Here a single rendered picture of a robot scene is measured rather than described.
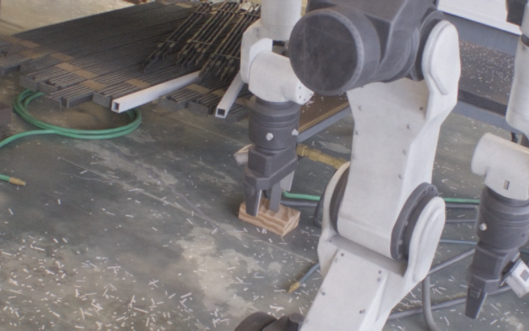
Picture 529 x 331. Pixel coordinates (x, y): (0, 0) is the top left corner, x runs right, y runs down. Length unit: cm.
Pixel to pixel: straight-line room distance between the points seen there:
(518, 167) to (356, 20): 34
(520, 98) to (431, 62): 14
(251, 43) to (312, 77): 33
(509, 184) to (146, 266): 134
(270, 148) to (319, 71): 42
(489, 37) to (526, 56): 76
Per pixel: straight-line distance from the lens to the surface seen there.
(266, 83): 149
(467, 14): 196
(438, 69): 129
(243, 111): 269
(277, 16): 143
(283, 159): 158
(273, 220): 270
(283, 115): 150
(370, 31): 116
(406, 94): 140
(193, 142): 327
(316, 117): 284
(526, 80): 125
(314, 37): 116
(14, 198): 273
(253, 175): 156
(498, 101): 241
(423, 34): 127
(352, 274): 155
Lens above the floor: 124
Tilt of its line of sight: 23 degrees down
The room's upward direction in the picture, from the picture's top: 11 degrees clockwise
